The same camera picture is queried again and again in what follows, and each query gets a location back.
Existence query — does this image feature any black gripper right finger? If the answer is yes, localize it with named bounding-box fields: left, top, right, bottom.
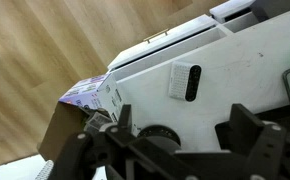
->
left=214, top=103, right=288, bottom=180

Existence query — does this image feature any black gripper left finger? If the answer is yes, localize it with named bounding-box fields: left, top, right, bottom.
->
left=49, top=104, right=138, bottom=180

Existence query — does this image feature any grey snack pouch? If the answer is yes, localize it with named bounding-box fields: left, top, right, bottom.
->
left=84, top=111, right=113, bottom=134

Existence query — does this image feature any white TV stand cabinet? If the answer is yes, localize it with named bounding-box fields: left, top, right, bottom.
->
left=106, top=0, right=290, bottom=144

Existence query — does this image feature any white and black remote control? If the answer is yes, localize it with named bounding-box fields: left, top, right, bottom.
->
left=168, top=60, right=203, bottom=103

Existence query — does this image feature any metal drawer handle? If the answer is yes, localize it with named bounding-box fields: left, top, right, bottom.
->
left=142, top=27, right=170, bottom=44

